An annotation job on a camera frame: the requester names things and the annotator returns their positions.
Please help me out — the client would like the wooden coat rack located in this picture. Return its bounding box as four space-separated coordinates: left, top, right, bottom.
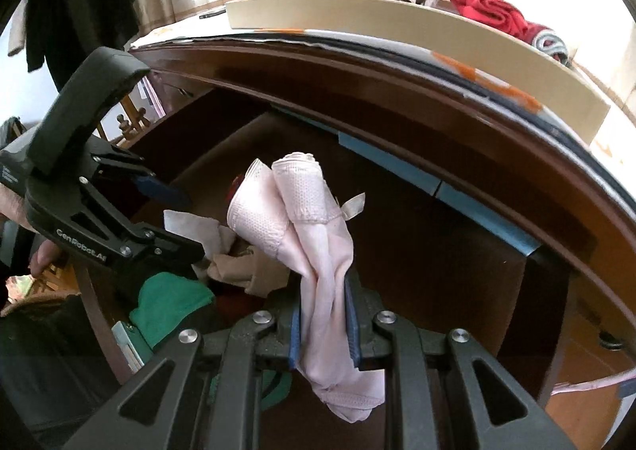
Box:
94 95 152 146

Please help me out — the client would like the cardboard tray box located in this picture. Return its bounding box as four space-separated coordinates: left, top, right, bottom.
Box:
227 0 609 143

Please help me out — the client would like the person's left hand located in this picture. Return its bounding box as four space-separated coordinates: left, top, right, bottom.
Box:
1 185 62 280

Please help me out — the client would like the tan underwear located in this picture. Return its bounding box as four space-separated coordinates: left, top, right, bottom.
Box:
207 245 290 298

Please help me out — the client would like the green striped underwear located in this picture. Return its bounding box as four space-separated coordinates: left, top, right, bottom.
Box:
128 271 295 413

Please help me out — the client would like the light pink mesh underwear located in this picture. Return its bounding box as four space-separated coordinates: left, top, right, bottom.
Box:
227 152 385 423

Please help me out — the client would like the white persimmon print tablecloth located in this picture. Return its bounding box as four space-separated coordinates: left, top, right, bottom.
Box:
132 12 635 193

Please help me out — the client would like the black smartphone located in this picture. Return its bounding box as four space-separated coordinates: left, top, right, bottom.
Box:
198 6 227 19

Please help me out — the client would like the dark red underwear in drawer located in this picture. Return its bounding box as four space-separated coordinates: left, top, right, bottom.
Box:
227 173 245 204

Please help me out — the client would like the white grey underwear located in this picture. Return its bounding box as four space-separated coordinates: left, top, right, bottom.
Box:
163 210 236 260

